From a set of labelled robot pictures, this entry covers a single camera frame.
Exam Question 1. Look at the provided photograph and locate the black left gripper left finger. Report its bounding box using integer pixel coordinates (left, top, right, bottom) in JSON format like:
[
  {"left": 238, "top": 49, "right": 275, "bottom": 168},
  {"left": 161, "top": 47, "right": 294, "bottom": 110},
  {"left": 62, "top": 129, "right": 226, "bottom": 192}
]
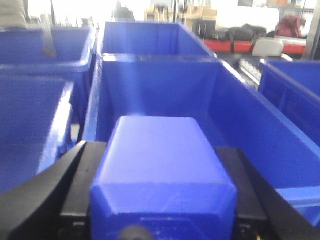
[{"left": 0, "top": 141, "right": 107, "bottom": 240}]

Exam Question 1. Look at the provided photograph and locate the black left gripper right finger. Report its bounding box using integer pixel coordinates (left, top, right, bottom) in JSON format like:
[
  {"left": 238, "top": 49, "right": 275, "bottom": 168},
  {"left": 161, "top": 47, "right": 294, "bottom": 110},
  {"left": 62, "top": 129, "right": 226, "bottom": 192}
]
[{"left": 215, "top": 147, "right": 320, "bottom": 240}]

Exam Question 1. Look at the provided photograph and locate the blue bottle-shaped part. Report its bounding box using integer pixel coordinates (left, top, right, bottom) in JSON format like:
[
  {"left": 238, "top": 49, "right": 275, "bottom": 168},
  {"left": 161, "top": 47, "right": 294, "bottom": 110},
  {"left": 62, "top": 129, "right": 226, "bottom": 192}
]
[{"left": 90, "top": 116, "right": 237, "bottom": 240}]

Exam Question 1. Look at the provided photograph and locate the blue bin on left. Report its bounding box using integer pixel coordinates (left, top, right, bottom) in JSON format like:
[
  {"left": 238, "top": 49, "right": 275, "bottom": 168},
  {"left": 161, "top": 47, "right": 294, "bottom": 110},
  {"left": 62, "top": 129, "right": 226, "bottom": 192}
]
[{"left": 0, "top": 73, "right": 88, "bottom": 194}]

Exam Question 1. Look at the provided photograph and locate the blue bin on right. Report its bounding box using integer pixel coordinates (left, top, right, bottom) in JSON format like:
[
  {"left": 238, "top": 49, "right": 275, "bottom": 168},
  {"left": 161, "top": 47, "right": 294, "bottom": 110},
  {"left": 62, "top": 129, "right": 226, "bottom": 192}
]
[{"left": 258, "top": 60, "right": 320, "bottom": 145}]

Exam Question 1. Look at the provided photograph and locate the blue bin back left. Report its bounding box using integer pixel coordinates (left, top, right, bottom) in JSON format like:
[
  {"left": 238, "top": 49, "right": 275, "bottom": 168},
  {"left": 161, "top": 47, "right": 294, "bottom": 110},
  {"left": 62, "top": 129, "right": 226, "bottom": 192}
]
[{"left": 0, "top": 27, "right": 96, "bottom": 66}]

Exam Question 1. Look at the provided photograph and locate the blue bin behind target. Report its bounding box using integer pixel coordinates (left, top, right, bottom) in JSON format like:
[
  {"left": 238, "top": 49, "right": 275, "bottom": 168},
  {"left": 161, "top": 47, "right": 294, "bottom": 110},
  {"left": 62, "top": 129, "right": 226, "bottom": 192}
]
[{"left": 99, "top": 21, "right": 217, "bottom": 59}]

